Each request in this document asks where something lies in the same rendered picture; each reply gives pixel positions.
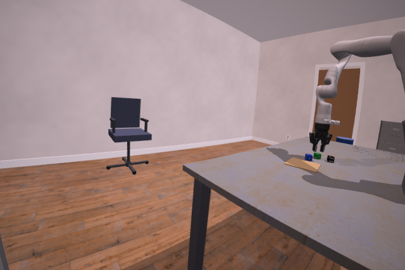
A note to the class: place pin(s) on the black die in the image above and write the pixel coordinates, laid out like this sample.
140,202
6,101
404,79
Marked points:
330,159

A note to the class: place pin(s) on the blue die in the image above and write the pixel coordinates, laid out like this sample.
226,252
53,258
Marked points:
308,157

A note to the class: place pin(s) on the green die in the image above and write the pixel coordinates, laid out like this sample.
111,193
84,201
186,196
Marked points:
317,155

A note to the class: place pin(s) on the peach flat square mat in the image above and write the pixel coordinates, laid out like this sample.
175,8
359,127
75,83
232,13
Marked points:
302,164

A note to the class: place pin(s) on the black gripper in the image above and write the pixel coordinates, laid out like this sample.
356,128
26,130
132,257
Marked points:
320,132

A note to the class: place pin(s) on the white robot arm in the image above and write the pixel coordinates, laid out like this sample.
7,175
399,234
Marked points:
367,47

